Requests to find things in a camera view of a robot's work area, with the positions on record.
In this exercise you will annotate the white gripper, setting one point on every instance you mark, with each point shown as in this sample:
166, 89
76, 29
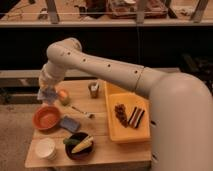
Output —
45, 81

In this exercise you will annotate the grey blue towel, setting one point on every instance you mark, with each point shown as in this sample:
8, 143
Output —
47, 95

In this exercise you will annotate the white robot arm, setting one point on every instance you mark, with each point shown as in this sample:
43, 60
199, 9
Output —
181, 105

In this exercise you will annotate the red bowl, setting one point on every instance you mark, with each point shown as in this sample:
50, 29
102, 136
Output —
46, 118

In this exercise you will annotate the black bowl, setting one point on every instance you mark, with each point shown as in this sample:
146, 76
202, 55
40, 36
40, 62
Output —
82, 154

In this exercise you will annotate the brown cup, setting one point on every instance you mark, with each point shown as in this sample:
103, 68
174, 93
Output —
93, 94

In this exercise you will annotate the white utensil in cup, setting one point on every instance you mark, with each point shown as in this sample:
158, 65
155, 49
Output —
95, 86

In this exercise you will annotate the blue sponge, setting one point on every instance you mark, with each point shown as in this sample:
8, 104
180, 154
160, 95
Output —
69, 124

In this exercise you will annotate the metal spoon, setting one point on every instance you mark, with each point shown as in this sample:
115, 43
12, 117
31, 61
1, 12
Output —
87, 114

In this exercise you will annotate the green cucumber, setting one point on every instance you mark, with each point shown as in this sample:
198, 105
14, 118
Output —
67, 141

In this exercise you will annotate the white cup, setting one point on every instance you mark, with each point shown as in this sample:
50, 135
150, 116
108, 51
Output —
46, 149

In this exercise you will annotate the corn cob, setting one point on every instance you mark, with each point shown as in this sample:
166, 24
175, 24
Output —
87, 142

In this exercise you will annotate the brown chocolate piece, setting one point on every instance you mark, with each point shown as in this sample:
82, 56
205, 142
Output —
121, 114

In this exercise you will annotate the yellow plastic bin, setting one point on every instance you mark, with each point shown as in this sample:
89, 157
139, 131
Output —
115, 95

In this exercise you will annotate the striped black white block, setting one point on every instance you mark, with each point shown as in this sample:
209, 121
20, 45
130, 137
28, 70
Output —
136, 117

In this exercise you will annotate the wooden shelf rail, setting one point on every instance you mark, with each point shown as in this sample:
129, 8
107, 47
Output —
74, 73

